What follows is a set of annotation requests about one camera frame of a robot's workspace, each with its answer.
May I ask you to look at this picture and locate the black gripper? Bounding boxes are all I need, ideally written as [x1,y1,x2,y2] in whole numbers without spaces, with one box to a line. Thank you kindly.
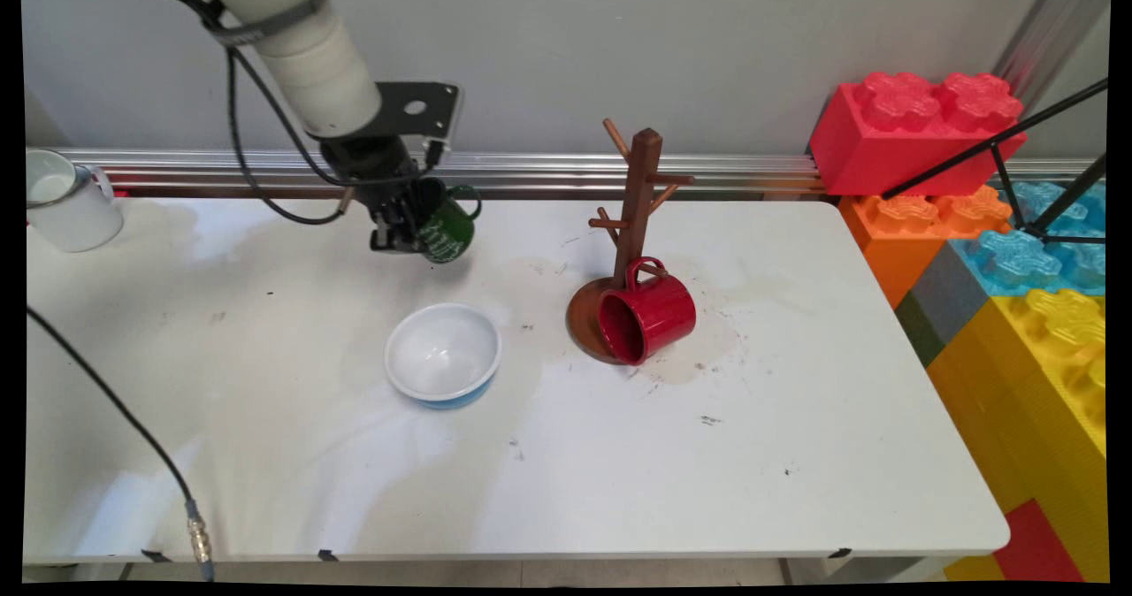
[320,136,427,254]

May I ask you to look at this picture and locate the green enamel mug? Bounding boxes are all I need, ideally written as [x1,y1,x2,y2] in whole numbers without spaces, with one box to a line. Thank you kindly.
[414,180,483,265]

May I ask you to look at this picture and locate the white bowl blue base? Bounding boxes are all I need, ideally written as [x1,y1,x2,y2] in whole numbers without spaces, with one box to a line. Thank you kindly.
[384,302,503,411]

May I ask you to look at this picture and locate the brown wooden mug tree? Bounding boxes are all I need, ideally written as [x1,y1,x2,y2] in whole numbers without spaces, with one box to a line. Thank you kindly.
[566,118,697,367]

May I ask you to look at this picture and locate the red mug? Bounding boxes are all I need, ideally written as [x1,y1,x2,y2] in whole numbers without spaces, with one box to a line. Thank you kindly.
[597,257,698,367]

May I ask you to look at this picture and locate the white enamel mug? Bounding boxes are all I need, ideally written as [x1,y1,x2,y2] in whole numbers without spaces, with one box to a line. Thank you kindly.
[25,149,125,254]

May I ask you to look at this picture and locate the orange toy block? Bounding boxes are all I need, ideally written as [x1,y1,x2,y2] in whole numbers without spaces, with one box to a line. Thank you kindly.
[838,185,1013,309]

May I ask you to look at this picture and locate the dark green toy block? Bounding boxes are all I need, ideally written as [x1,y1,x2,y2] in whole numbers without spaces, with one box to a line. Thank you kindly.
[893,291,945,367]

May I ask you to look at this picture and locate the black tripod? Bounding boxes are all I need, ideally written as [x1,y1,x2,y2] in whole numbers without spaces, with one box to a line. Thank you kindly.
[880,77,1108,245]

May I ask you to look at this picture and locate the translucent blue toy block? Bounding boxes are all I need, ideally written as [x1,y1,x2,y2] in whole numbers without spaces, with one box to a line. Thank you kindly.
[948,180,1106,298]

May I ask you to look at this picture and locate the large yellow toy block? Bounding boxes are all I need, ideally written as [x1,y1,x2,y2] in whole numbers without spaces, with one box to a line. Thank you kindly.
[924,288,1108,584]

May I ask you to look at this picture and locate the aluminium upright profile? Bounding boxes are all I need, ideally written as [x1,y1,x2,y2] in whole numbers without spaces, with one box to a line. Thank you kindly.
[990,0,1111,111]

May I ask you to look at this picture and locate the flat red toy block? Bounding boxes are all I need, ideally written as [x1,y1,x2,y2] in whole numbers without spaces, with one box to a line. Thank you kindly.
[992,499,1084,584]

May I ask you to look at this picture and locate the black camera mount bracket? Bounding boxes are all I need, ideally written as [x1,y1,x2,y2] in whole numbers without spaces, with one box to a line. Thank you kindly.
[349,81,463,141]

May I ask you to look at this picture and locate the black camera cable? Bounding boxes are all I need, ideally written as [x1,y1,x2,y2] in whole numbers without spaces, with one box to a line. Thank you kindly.
[133,0,443,188]

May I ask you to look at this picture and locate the aluminium table rail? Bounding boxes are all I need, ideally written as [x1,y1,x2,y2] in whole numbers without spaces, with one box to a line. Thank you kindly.
[53,148,1106,201]

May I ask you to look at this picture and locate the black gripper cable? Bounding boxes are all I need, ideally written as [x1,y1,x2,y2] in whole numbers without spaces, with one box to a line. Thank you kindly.
[115,0,355,225]

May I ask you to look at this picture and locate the black velcro strap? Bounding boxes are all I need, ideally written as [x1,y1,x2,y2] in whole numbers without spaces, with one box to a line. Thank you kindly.
[205,0,328,47]

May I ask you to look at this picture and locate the black cable metal connector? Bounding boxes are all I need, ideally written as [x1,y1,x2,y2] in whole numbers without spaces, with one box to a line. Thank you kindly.
[25,306,216,582]

